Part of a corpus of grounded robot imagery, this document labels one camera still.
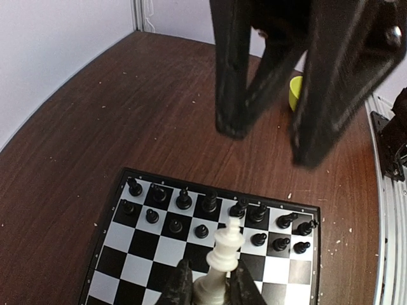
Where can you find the black queen piece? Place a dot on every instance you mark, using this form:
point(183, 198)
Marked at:
point(209, 203)

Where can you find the aluminium front rail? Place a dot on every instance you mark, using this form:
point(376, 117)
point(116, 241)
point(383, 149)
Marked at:
point(391, 254)

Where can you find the black rook piece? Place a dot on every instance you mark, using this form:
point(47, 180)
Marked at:
point(306, 228)

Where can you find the right aluminium frame post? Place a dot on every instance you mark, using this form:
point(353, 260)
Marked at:
point(138, 15)

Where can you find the black king piece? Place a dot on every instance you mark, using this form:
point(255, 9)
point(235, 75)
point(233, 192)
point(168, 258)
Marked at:
point(239, 208)

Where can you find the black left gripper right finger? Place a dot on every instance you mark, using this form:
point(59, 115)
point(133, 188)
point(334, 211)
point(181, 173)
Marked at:
point(243, 290)

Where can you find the yellow-green bowl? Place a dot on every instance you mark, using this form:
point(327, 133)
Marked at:
point(294, 91)

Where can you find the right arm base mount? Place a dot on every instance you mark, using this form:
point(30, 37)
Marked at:
point(390, 138)

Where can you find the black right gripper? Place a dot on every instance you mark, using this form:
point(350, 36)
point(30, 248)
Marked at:
point(351, 46)

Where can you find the black white chessboard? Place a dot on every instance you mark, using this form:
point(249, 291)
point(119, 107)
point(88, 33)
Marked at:
point(152, 222)

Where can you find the white king piece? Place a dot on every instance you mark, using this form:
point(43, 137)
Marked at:
point(222, 259)

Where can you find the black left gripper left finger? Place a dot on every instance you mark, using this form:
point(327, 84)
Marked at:
point(179, 288)

